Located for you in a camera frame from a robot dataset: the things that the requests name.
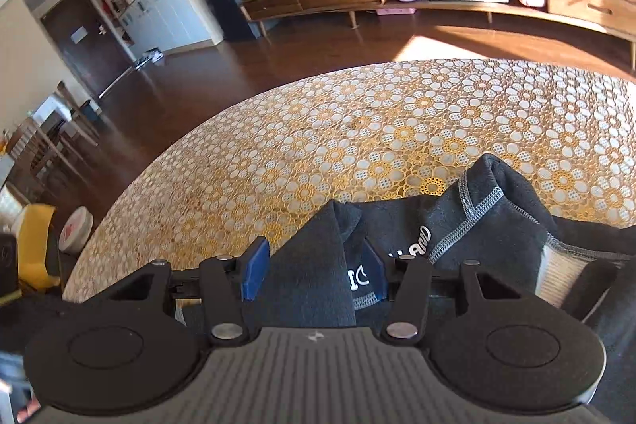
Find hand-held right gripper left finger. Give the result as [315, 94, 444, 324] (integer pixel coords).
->
[106, 236, 271, 346]

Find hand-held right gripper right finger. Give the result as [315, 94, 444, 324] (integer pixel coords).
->
[360, 245, 541, 344]

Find dark grey shirt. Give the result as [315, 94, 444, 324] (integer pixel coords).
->
[179, 153, 636, 424]

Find round table with lace cloth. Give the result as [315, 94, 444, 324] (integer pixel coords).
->
[62, 59, 636, 306]

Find white cartoon print stool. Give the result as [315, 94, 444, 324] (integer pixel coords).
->
[58, 207, 95, 254]

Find mustard yellow cloth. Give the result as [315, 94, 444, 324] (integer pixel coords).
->
[20, 204, 60, 293]

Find white shoes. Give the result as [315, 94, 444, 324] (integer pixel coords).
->
[134, 49, 165, 67]

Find wooden dining chair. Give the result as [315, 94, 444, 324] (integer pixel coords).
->
[54, 81, 103, 147]
[7, 116, 70, 191]

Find white cabinets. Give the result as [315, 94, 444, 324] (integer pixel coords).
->
[122, 0, 212, 54]

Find dark wooden door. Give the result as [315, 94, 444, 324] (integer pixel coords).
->
[40, 0, 135, 99]

